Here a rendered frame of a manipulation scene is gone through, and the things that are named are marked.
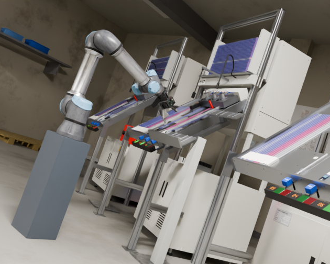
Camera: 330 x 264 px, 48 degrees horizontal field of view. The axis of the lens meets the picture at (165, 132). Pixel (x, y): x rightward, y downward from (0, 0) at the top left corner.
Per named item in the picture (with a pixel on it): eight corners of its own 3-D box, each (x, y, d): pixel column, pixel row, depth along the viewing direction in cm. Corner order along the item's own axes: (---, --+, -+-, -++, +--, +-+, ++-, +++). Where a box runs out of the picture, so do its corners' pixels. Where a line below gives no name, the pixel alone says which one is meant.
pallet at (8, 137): (41, 146, 678) (43, 141, 679) (65, 158, 624) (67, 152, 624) (-22, 129, 590) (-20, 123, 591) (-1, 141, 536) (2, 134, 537)
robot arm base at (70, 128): (65, 136, 191) (72, 119, 192) (50, 130, 201) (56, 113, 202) (87, 143, 203) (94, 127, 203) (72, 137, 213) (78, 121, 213)
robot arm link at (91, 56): (62, 114, 204) (97, 25, 208) (55, 112, 217) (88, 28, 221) (81, 122, 211) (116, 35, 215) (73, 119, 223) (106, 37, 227)
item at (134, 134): (163, 148, 239) (160, 138, 237) (130, 136, 298) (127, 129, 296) (165, 147, 239) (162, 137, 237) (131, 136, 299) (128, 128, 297)
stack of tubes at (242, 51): (245, 71, 262) (257, 36, 263) (208, 74, 308) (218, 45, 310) (259, 78, 267) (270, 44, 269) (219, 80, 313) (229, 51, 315)
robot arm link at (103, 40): (110, 23, 200) (165, 85, 224) (102, 25, 210) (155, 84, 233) (96, 38, 197) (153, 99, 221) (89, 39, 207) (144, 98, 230)
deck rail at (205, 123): (165, 148, 237) (162, 140, 235) (164, 148, 239) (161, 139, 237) (249, 107, 262) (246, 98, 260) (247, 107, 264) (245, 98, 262)
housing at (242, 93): (243, 110, 263) (238, 91, 259) (207, 107, 307) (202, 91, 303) (252, 106, 265) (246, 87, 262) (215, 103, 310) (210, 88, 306)
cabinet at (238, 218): (165, 256, 245) (196, 168, 248) (130, 222, 308) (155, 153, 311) (239, 272, 273) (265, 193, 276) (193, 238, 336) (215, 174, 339)
